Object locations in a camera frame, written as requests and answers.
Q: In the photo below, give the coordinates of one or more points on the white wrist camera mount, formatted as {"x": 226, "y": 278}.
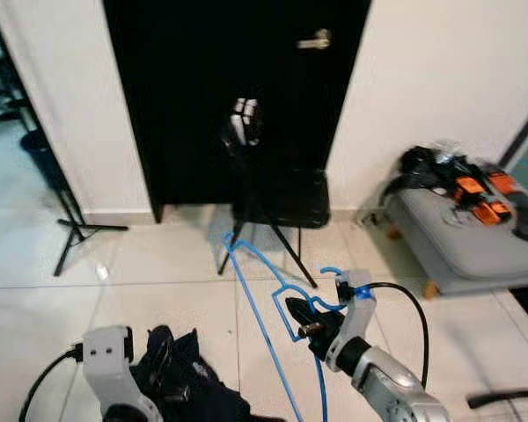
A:
{"x": 106, "y": 360}
{"x": 352, "y": 316}

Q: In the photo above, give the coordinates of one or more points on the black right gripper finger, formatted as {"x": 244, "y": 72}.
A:
{"x": 297, "y": 308}

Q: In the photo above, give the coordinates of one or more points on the navy knit sweater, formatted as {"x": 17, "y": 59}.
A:
{"x": 202, "y": 387}

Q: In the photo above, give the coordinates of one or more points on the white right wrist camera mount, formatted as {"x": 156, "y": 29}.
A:
{"x": 352, "y": 316}

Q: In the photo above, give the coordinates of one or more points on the black low seat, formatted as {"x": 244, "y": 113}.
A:
{"x": 286, "y": 198}

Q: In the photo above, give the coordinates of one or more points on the blue plastic hanger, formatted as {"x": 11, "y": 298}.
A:
{"x": 265, "y": 336}

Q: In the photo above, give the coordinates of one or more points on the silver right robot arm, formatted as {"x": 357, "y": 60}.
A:
{"x": 396, "y": 391}

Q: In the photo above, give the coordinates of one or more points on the black door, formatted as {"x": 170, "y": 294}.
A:
{"x": 202, "y": 88}

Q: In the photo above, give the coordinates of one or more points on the black bag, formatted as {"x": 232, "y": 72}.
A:
{"x": 427, "y": 167}

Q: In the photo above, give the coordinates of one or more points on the orange black device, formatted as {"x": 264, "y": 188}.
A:
{"x": 469, "y": 186}
{"x": 503, "y": 182}
{"x": 491, "y": 211}

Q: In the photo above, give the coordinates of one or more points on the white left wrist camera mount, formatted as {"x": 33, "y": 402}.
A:
{"x": 106, "y": 360}

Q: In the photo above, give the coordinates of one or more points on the grey upholstered bench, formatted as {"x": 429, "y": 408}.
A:
{"x": 475, "y": 246}

